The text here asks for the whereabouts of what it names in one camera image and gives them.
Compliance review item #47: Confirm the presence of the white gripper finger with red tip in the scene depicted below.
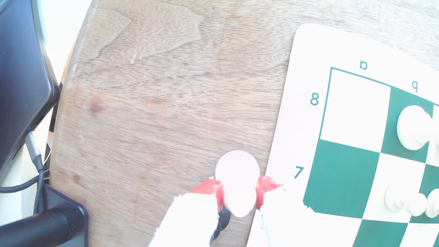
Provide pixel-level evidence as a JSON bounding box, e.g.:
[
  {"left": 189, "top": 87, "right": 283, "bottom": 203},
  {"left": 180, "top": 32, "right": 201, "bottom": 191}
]
[
  {"left": 148, "top": 177, "right": 225, "bottom": 247},
  {"left": 246, "top": 175, "right": 314, "bottom": 247}
]

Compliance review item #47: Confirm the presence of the white chess piece round base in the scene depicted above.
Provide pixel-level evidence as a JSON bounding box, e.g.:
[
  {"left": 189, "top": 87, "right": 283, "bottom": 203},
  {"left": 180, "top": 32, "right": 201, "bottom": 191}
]
[{"left": 215, "top": 150, "right": 261, "bottom": 218}]

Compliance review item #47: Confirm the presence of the green white chess mat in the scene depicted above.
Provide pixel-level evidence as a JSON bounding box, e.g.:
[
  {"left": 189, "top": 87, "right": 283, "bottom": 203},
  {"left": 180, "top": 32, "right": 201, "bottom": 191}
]
[{"left": 265, "top": 23, "right": 439, "bottom": 247}]

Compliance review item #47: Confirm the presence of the white chess pawn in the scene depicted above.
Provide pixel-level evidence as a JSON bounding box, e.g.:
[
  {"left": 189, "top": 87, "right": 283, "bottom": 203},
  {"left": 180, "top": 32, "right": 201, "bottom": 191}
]
[
  {"left": 396, "top": 104, "right": 434, "bottom": 151},
  {"left": 425, "top": 188, "right": 439, "bottom": 219},
  {"left": 384, "top": 181, "right": 428, "bottom": 217}
]

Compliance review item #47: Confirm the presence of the black clamp stand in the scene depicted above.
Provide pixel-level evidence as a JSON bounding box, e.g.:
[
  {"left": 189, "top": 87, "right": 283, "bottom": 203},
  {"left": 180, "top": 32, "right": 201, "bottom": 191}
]
[{"left": 0, "top": 185, "right": 90, "bottom": 247}]

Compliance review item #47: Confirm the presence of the black laptop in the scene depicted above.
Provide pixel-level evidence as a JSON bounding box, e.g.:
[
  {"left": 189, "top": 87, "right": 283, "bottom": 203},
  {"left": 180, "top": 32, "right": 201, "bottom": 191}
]
[{"left": 0, "top": 0, "right": 61, "bottom": 180}]

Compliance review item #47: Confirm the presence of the grey usb-c cable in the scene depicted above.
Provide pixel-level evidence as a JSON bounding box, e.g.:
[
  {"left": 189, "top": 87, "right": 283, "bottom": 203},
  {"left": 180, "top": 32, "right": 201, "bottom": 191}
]
[{"left": 0, "top": 131, "right": 46, "bottom": 215}]

